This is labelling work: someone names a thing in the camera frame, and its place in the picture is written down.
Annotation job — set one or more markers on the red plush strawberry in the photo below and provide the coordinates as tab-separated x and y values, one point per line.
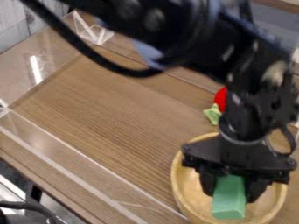
218	107

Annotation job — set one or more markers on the green rectangular block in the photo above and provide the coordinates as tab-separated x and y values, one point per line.
229	198

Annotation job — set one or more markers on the clear acrylic front panel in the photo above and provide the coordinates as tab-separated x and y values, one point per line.
96	194

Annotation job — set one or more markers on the brown wooden bowl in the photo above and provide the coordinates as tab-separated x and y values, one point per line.
195	202

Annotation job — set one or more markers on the clear acrylic corner bracket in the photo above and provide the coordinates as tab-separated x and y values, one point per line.
92	33

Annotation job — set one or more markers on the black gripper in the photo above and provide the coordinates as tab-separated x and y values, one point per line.
215	158

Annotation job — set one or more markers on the black table leg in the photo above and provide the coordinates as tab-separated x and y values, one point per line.
36	193

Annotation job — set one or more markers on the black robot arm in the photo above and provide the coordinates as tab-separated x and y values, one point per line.
197	34

